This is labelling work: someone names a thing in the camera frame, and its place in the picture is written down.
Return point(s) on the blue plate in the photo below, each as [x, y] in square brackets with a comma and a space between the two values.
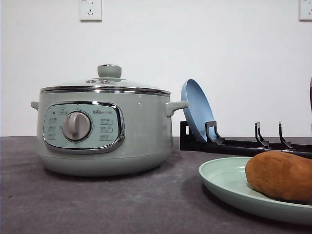
[200, 109]

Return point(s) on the green plate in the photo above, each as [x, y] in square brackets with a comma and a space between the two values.
[228, 177]

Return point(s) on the brown potato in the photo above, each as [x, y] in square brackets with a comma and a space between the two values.
[281, 174]

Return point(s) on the glass steamer lid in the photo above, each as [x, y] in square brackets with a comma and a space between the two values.
[109, 81]

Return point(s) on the pink plate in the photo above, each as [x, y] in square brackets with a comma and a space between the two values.
[310, 93]

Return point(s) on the white wall socket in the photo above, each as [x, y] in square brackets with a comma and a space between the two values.
[90, 11]
[303, 11]

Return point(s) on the white wall socket left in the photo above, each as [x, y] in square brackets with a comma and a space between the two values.
[90, 11]

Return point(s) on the black plate rack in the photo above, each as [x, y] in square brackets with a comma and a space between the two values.
[216, 143]

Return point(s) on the green electric steamer pot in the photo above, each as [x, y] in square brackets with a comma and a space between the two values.
[105, 132]

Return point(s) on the white wall socket right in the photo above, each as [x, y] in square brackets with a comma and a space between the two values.
[303, 11]

